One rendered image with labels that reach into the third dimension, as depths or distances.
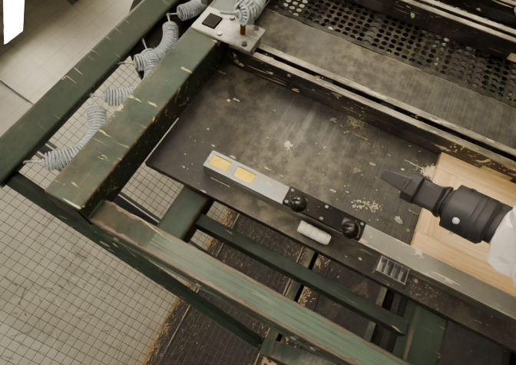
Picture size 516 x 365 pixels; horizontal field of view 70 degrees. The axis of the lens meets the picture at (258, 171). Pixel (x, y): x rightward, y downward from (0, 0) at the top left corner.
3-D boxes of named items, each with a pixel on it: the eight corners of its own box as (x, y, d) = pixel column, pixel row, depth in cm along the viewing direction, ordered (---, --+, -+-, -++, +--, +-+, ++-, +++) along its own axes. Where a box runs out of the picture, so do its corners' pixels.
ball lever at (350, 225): (351, 233, 88) (355, 243, 75) (336, 226, 88) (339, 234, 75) (358, 219, 88) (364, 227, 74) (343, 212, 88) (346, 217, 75)
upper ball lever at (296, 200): (305, 210, 90) (302, 217, 77) (291, 204, 90) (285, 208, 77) (312, 197, 90) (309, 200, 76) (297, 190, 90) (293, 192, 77)
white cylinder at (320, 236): (295, 232, 90) (325, 247, 89) (297, 228, 88) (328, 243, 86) (300, 222, 92) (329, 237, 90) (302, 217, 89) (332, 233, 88)
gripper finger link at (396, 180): (386, 166, 77) (415, 179, 74) (379, 180, 78) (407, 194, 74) (385, 165, 76) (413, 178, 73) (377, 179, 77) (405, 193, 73)
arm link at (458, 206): (391, 208, 70) (454, 241, 63) (415, 162, 68) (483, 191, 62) (406, 209, 80) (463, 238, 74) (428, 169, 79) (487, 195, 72)
